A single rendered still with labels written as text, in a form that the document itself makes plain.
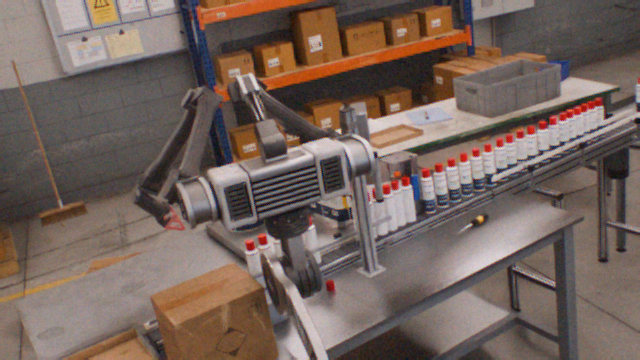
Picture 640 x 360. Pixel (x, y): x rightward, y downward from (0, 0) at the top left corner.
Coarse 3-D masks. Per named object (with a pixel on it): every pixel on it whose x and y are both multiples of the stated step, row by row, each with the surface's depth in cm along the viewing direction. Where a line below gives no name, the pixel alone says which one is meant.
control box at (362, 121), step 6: (342, 108) 260; (354, 108) 257; (360, 108) 255; (360, 114) 248; (366, 114) 257; (360, 120) 249; (366, 120) 249; (360, 126) 250; (366, 126) 249; (360, 132) 250; (366, 132) 250; (366, 138) 251
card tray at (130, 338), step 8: (120, 336) 249; (128, 336) 250; (136, 336) 252; (96, 344) 244; (104, 344) 246; (112, 344) 248; (120, 344) 249; (128, 344) 248; (136, 344) 247; (80, 352) 242; (88, 352) 243; (96, 352) 245; (104, 352) 246; (112, 352) 245; (120, 352) 244; (128, 352) 243; (136, 352) 242; (144, 352) 241
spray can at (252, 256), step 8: (248, 240) 255; (248, 248) 254; (256, 248) 257; (248, 256) 254; (256, 256) 255; (248, 264) 256; (256, 264) 255; (256, 272) 256; (264, 280) 260; (264, 288) 260
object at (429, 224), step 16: (464, 208) 305; (416, 224) 292; (432, 224) 296; (352, 240) 288; (384, 240) 283; (400, 240) 289; (352, 256) 276; (320, 272) 270; (336, 272) 273; (160, 352) 238
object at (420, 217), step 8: (448, 200) 309; (464, 200) 307; (440, 208) 303; (448, 208) 302; (416, 216) 299; (424, 216) 298; (432, 216) 297; (408, 224) 293; (392, 232) 288; (376, 240) 284; (336, 248) 283; (344, 248) 281; (352, 248) 280; (320, 256) 278; (328, 256) 277; (336, 256) 276; (344, 256) 275; (320, 264) 272; (152, 336) 241; (160, 336) 241
